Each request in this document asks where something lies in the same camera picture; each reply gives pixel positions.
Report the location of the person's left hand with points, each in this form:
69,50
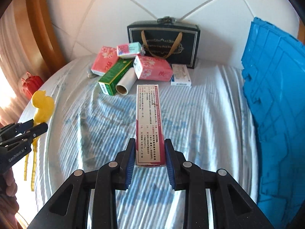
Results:
9,205

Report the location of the red toy suitcase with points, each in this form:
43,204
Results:
31,84

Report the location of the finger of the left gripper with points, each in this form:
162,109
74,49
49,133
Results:
12,130
35,131

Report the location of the white blue medicine box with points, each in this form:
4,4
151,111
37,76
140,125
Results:
180,76

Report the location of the yellow plastic duck tongs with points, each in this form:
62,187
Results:
45,106

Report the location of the green medicine box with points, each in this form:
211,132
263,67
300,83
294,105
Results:
110,79

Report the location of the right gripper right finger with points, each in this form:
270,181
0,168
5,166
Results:
187,176

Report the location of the blue plastic crate lid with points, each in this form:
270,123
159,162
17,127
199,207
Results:
273,71

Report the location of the cardboard tube roll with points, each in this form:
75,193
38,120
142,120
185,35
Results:
127,81

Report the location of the striped floral bed sheet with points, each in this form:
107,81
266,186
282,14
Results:
209,122

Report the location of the small pink teal tissue pack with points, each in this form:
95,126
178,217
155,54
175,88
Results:
130,50

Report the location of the black gift box gold handle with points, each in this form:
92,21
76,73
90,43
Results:
167,38

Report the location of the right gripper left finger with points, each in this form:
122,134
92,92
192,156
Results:
113,176

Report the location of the long maroon medicine box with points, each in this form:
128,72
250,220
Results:
150,149

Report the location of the wooden bed frame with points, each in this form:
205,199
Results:
37,37

